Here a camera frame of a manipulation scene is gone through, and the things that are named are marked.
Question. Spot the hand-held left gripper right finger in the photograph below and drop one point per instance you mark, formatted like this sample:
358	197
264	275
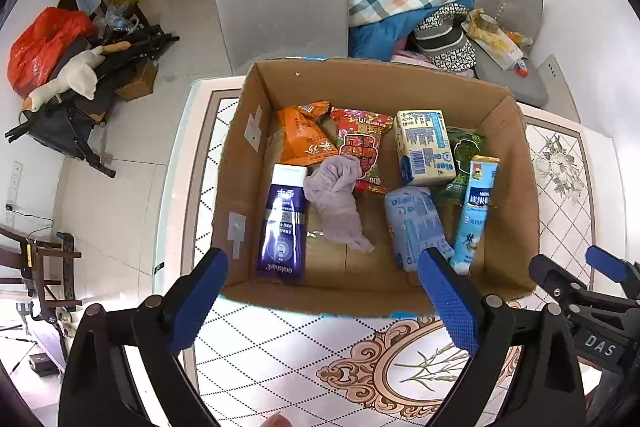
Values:
450	302

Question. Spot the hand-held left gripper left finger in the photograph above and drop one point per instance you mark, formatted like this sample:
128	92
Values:
200	302

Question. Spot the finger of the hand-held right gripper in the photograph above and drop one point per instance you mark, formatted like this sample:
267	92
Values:
555	278
607	264

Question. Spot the blue tissue pack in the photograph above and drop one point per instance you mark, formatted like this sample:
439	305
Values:
412	222

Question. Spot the light blue tube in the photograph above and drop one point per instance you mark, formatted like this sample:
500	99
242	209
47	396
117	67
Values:
475	212

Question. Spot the purple toothpaste tube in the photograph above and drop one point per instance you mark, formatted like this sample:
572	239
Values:
285	227

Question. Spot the purple sock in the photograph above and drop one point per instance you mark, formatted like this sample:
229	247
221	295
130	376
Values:
335	197

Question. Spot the yellow milk carton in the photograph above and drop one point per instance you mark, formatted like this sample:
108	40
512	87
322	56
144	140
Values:
425	147

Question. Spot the green snack packet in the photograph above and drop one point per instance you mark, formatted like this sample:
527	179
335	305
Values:
462	144

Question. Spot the red snack packet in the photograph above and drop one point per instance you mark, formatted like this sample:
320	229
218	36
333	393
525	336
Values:
362	142

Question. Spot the orange snack packet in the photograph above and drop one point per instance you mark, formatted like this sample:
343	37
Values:
302	137

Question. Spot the dark wooden chair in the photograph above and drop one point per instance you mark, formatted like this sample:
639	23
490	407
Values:
45	253

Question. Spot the small black box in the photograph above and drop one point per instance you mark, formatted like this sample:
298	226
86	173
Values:
42	364

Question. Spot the white flat panel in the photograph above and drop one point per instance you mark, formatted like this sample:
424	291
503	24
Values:
560	92

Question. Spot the small red box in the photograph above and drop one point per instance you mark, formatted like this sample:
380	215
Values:
521	69

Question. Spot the black folded stroller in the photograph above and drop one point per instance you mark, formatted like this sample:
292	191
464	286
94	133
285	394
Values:
55	127

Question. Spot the small brown cardboard box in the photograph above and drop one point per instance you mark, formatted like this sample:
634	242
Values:
137	82

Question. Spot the yellow white packet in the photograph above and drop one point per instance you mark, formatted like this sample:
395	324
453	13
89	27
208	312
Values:
495	47

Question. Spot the orange snack bag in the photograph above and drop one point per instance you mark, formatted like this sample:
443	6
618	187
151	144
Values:
520	38

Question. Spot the pink cloth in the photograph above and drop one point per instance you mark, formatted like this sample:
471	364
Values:
405	58

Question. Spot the black white patterned hat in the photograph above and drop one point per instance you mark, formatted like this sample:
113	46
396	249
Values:
445	47

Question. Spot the white goose plush toy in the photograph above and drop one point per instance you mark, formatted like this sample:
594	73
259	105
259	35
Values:
80	74

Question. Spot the brown tape roll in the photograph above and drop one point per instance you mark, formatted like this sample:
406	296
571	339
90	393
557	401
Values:
486	23

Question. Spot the blue blanket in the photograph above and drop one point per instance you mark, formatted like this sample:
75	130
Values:
375	39

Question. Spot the clear oil bottle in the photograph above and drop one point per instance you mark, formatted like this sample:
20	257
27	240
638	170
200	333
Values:
502	9

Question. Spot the clear plastic bag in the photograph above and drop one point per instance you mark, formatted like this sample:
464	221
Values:
120	19

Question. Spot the red plastic bag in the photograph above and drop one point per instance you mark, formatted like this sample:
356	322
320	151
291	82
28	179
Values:
45	42

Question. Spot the white wall socket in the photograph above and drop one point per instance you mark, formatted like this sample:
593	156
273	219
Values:
15	177

